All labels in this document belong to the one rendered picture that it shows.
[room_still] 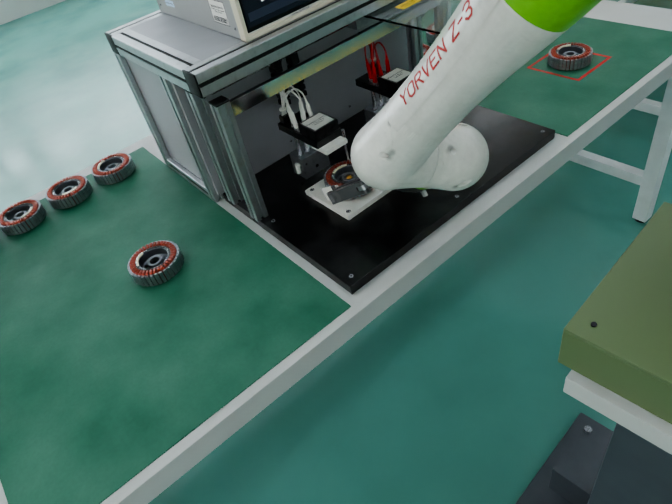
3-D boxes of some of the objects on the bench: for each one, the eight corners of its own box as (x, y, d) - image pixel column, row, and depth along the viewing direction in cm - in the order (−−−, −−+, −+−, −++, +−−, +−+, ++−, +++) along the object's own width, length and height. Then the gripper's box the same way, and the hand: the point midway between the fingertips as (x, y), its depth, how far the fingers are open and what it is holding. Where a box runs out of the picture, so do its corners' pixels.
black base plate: (554, 138, 123) (555, 129, 122) (352, 295, 99) (350, 286, 97) (408, 89, 153) (407, 82, 152) (225, 200, 129) (222, 193, 127)
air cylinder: (330, 164, 128) (326, 145, 124) (306, 179, 125) (301, 160, 121) (317, 157, 131) (313, 138, 127) (294, 172, 128) (288, 153, 125)
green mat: (351, 306, 97) (351, 305, 97) (27, 560, 74) (26, 560, 73) (142, 147, 156) (142, 146, 156) (-73, 259, 133) (-73, 259, 133)
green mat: (695, 36, 146) (696, 35, 146) (567, 136, 123) (567, 136, 123) (437, -7, 206) (437, -8, 206) (318, 55, 182) (317, 55, 182)
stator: (189, 247, 117) (183, 235, 115) (178, 284, 109) (171, 271, 107) (141, 254, 119) (134, 242, 116) (127, 291, 111) (119, 279, 108)
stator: (386, 182, 117) (384, 168, 114) (348, 208, 112) (345, 194, 110) (352, 165, 124) (350, 152, 121) (316, 189, 119) (312, 175, 117)
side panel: (226, 196, 130) (176, 72, 108) (216, 203, 129) (163, 78, 107) (175, 159, 147) (124, 46, 126) (166, 165, 146) (112, 51, 125)
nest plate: (398, 185, 117) (398, 181, 116) (348, 220, 111) (347, 216, 110) (354, 163, 127) (353, 159, 126) (305, 194, 121) (304, 190, 120)
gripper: (364, 218, 95) (313, 222, 114) (455, 154, 104) (393, 168, 123) (344, 182, 93) (296, 192, 112) (439, 120, 102) (379, 139, 121)
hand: (350, 179), depth 117 cm, fingers open, 12 cm apart
